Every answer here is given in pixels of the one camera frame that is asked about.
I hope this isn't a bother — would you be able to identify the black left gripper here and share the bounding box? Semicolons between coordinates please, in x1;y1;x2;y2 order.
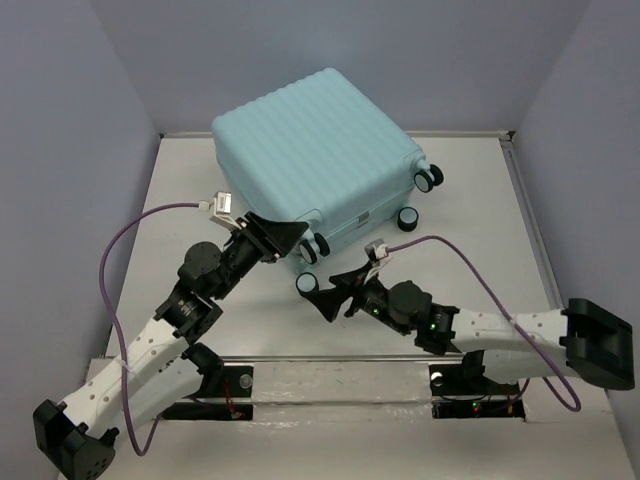
212;212;310;300

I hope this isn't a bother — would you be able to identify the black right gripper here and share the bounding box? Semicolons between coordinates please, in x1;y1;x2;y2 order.
306;261;409;336

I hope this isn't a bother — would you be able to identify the light blue hard-shell suitcase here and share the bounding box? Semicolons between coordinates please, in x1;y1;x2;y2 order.
211;68;444;274

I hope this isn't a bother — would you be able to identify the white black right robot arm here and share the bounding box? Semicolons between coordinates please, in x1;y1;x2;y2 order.
296;267;635;392

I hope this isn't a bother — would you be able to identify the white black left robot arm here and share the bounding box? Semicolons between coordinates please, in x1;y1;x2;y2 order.
33;212;308;479

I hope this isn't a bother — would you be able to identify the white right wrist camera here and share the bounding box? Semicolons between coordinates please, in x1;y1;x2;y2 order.
364;238;391;283

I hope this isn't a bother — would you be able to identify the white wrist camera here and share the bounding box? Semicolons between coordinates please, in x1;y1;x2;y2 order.
364;238;391;283
197;191;240;231

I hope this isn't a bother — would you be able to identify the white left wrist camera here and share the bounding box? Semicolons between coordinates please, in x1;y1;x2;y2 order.
197;191;240;231

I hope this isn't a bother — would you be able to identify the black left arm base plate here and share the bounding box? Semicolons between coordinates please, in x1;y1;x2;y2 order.
162;364;254;422

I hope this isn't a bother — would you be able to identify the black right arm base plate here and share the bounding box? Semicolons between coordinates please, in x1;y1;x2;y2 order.
429;363;526;420

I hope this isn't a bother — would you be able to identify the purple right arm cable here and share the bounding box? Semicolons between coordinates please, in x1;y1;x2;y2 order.
387;236;582;414

